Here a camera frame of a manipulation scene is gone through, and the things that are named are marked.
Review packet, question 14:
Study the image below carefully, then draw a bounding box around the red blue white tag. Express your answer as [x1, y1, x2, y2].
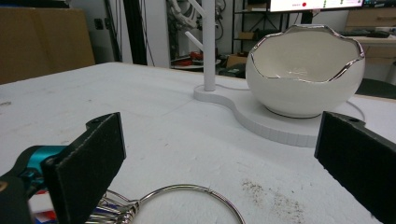
[29, 189, 61, 224]

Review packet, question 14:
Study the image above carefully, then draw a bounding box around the black shelf rack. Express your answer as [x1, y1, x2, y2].
[232, 0, 273, 54]

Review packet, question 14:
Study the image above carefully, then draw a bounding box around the white stand with pegs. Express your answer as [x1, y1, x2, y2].
[185, 0, 367, 148]

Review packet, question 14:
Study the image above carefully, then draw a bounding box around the black chair seat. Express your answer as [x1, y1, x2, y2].
[354, 77, 396, 101]

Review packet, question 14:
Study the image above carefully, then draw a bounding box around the teal and black tool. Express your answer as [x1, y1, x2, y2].
[0, 144, 68, 224]

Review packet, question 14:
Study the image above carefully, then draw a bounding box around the large silver key ring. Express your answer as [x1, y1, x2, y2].
[86, 183, 247, 224]

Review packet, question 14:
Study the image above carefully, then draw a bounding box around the black keyboard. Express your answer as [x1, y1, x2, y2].
[339, 29, 391, 39]

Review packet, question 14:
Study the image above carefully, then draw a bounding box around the small cardboard box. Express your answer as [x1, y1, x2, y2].
[225, 54, 248, 69]

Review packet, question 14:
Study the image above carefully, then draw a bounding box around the brown cardboard panel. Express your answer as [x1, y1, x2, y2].
[0, 7, 96, 86]

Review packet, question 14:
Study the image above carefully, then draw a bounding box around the white eggshell-shaped bowl, silver rim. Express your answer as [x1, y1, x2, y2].
[245, 23, 366, 119]

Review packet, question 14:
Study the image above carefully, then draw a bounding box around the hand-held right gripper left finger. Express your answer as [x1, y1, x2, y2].
[40, 111, 127, 224]

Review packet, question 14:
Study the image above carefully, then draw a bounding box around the wooden desk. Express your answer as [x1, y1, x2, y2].
[345, 7, 396, 64]

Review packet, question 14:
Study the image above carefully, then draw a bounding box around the monitor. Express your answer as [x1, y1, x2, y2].
[269, 0, 365, 13]

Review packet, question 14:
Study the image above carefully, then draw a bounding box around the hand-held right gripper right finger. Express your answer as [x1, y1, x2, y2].
[314, 110, 396, 224]

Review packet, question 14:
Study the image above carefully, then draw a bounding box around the black upright post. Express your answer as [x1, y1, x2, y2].
[122, 0, 149, 66]

